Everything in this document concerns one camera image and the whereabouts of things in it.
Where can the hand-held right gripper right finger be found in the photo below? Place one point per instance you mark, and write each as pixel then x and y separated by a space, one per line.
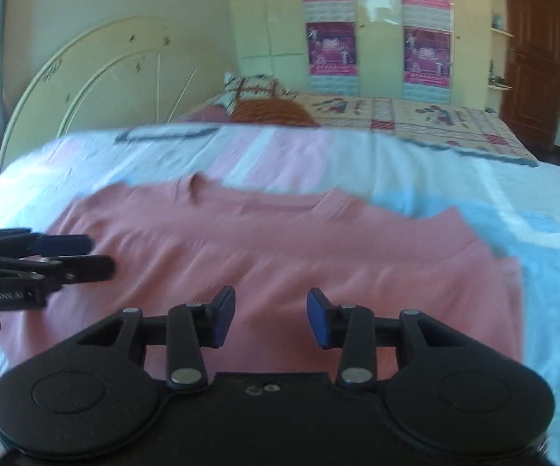
pixel 316 318

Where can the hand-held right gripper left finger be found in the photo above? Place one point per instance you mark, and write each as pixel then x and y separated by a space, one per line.
pixel 225 315

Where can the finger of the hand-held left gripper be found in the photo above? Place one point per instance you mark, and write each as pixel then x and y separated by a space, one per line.
pixel 64 244
pixel 90 268

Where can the pink long-sleeved sweater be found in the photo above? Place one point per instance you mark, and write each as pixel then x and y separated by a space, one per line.
pixel 270 252

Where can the cream round headboard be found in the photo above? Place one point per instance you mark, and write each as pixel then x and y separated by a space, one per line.
pixel 90 73

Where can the orange pillow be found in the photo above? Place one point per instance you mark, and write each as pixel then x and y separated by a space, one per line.
pixel 275 112

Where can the cream patterned quilt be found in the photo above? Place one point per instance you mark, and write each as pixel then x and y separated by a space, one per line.
pixel 406 121

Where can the patterned white pillow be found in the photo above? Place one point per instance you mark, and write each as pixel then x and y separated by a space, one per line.
pixel 250 88

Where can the pastel patterned bed sheet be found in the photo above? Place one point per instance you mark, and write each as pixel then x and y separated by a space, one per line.
pixel 541 233

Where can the cream glossy wardrobe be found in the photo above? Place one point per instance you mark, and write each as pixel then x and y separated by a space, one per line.
pixel 379 24

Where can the cream corner shelf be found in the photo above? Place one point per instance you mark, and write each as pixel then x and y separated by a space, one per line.
pixel 500 34

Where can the brown wooden door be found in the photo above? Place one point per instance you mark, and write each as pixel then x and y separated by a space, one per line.
pixel 534 48

